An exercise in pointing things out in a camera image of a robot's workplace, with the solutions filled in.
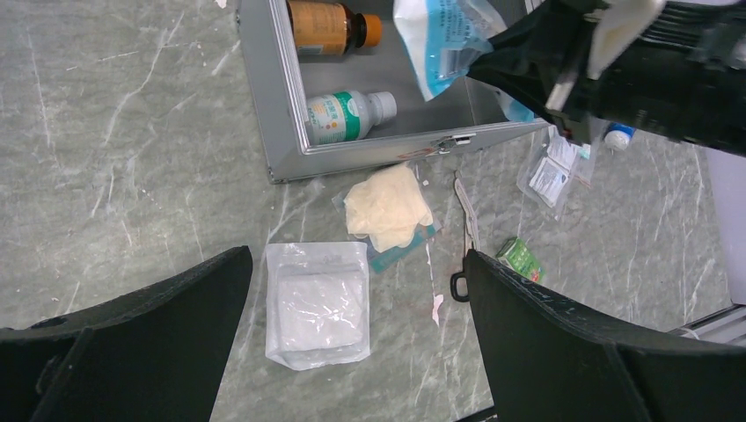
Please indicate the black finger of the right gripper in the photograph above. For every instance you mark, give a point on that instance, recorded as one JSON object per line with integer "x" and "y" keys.
{"x": 529, "y": 56}

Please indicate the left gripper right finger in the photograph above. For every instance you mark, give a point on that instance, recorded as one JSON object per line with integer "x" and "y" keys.
{"x": 550, "y": 358}

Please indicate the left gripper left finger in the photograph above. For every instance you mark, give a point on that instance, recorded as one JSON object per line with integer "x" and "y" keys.
{"x": 155, "y": 354}

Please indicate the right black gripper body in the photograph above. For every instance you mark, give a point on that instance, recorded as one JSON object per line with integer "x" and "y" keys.
{"x": 670, "y": 68}

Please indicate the blue white medical pouch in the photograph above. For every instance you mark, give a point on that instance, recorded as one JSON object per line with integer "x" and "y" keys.
{"x": 443, "y": 39}

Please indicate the clear gauze pad packet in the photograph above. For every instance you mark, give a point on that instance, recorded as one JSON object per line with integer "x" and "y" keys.
{"x": 317, "y": 304}

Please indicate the white bottle green label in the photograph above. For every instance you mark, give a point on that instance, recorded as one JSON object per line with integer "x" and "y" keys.
{"x": 347, "y": 116}

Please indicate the brown bottle orange cap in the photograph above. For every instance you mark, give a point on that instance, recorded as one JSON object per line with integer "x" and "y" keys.
{"x": 331, "y": 28}

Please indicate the grey metal medicine case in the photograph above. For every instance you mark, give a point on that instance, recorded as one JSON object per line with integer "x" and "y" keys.
{"x": 282, "y": 81}

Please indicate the small white blue bottle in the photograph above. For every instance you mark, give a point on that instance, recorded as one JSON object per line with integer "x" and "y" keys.
{"x": 618, "y": 136}

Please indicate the clear bag alcohol wipes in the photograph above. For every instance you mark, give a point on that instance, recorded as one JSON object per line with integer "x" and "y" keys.
{"x": 552, "y": 168}

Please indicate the small green box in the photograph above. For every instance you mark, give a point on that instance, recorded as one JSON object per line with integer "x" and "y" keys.
{"x": 516, "y": 255}

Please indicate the cream latex gloves packet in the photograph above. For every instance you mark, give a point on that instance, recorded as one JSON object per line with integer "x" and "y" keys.
{"x": 389, "y": 213}

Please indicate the black handled scissors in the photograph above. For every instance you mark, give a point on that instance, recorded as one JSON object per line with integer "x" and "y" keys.
{"x": 458, "y": 289}

